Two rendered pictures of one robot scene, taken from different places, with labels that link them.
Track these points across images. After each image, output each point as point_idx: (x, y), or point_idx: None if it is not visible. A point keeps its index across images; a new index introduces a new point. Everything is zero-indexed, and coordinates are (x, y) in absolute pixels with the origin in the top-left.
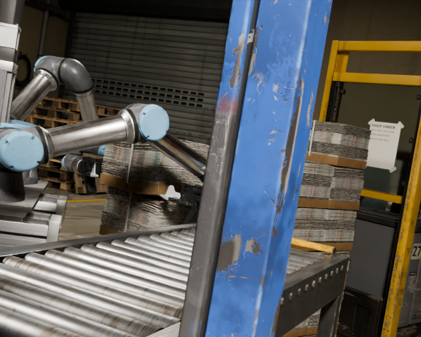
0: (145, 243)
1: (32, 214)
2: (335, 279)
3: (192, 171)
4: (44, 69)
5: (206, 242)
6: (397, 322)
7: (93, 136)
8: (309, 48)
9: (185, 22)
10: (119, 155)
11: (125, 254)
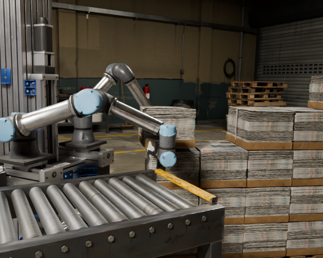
0: (35, 191)
1: (45, 166)
2: (186, 229)
3: (149, 131)
4: (105, 72)
5: None
6: None
7: (47, 115)
8: None
9: None
10: None
11: None
